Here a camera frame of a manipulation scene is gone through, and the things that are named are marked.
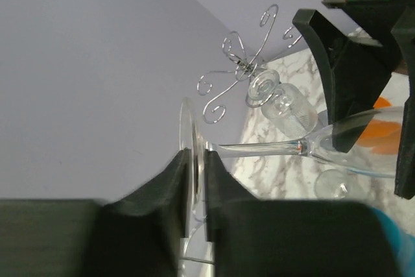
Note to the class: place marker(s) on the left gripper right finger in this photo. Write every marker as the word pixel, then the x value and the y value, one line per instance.
pixel 299 237

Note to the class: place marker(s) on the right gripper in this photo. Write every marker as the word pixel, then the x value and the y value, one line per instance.
pixel 355 70

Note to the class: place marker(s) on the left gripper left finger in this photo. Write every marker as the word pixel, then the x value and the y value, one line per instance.
pixel 139 235

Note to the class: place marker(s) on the tall clear flute glass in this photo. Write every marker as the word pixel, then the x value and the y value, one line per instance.
pixel 316 146

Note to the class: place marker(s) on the small clear wine glass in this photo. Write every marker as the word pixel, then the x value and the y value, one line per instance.
pixel 283 104

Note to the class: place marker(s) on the short ribbed clear glass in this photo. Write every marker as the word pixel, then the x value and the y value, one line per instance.
pixel 333 184

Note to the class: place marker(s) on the scrolled chrome glass rack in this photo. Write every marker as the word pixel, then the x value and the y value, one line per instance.
pixel 246 66

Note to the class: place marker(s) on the orange plastic goblet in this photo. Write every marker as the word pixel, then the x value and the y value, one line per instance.
pixel 382 137

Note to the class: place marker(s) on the blue plastic goblet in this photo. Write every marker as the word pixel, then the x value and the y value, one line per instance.
pixel 401 242

